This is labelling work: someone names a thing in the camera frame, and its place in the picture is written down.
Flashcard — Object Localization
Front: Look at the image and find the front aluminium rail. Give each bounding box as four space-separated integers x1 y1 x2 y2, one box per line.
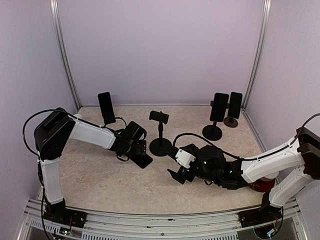
24 204 308 240

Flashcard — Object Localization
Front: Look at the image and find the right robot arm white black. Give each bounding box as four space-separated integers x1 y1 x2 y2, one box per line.
168 125 320 222

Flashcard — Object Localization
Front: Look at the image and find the left aluminium frame post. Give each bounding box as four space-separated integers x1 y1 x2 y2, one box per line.
49 0 82 111

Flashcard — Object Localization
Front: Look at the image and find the black phone blue edge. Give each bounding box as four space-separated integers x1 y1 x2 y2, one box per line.
227 92 243 119
97 91 116 125

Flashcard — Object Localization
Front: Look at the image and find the aluminium frame post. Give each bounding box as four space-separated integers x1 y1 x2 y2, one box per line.
49 0 82 111
242 0 272 111

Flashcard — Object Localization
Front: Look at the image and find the red floral plate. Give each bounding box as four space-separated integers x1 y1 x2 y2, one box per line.
249 179 276 193

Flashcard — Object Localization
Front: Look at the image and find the light blue white cup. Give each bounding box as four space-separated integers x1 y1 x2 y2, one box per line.
73 114 82 119

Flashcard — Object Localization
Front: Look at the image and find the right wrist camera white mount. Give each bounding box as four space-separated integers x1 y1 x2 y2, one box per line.
167 147 196 169

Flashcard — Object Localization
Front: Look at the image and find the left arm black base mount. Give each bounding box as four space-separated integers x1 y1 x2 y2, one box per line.
43 208 87 229

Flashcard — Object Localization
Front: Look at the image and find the right aluminium frame post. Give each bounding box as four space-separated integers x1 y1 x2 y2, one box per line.
242 0 272 111

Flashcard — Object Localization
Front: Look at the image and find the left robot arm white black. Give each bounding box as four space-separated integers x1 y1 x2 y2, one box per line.
33 107 153 223

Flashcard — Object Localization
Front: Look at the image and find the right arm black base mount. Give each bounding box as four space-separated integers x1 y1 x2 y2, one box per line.
238 208 283 228

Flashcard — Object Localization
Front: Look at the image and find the black pole phone stand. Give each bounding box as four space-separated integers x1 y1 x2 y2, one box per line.
202 100 223 141
149 110 172 157

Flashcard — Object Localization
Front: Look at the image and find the grey round-base phone stand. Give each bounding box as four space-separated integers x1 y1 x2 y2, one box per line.
223 116 239 128

